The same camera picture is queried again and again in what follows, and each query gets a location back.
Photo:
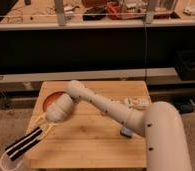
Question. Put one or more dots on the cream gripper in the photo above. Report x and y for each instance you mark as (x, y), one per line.
(25, 143)

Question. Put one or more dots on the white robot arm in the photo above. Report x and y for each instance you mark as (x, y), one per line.
(160, 124)

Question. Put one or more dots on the orange ceramic bowl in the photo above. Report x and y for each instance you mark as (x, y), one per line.
(51, 98)

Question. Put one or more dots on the blue eraser sponge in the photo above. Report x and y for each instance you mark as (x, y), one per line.
(126, 132)

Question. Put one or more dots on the wooden table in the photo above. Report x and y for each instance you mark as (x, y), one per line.
(89, 139)

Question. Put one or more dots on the black box right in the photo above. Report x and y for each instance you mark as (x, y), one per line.
(185, 64)

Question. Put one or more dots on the metal shelf rail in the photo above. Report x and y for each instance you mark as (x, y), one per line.
(33, 81)

